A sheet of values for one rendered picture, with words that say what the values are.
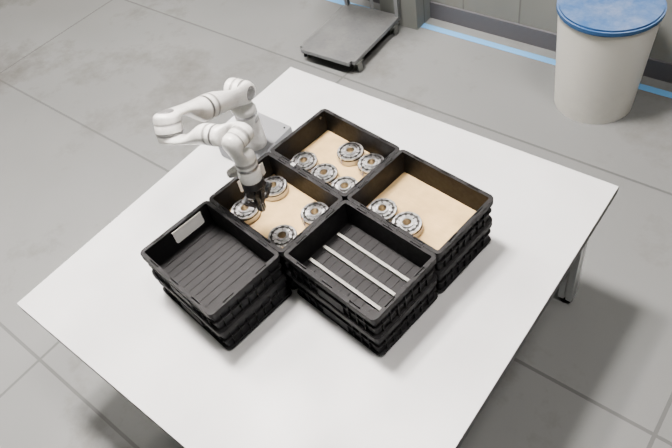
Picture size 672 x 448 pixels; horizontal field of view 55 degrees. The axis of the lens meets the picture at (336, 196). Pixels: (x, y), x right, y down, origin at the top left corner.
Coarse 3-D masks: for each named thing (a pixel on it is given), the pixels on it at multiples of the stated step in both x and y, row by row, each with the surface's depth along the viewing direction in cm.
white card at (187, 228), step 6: (198, 216) 227; (186, 222) 224; (192, 222) 226; (198, 222) 228; (180, 228) 223; (186, 228) 225; (192, 228) 227; (174, 234) 222; (180, 234) 224; (186, 234) 226; (180, 240) 225
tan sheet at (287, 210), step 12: (288, 192) 238; (300, 192) 237; (276, 204) 235; (288, 204) 234; (300, 204) 233; (264, 216) 232; (276, 216) 231; (288, 216) 230; (300, 216) 229; (264, 228) 228; (300, 228) 225
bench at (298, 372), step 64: (384, 128) 273; (448, 128) 267; (192, 192) 264; (512, 192) 239; (576, 192) 235; (128, 256) 246; (512, 256) 220; (576, 256) 218; (64, 320) 230; (128, 320) 226; (192, 320) 222; (320, 320) 214; (448, 320) 207; (512, 320) 204; (128, 384) 209; (192, 384) 205; (256, 384) 202; (320, 384) 199; (384, 384) 196; (448, 384) 193
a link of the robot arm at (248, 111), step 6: (234, 78) 244; (228, 84) 242; (234, 84) 241; (252, 102) 253; (234, 108) 249; (240, 108) 249; (246, 108) 250; (252, 108) 250; (234, 114) 250; (240, 114) 249; (246, 114) 249; (252, 114) 250
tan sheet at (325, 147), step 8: (320, 136) 256; (328, 136) 256; (336, 136) 255; (312, 144) 254; (320, 144) 253; (328, 144) 252; (336, 144) 252; (312, 152) 251; (320, 152) 250; (328, 152) 249; (336, 152) 249; (368, 152) 246; (320, 160) 247; (328, 160) 246; (336, 160) 246; (344, 168) 242; (352, 168) 242; (352, 176) 239; (360, 176) 238
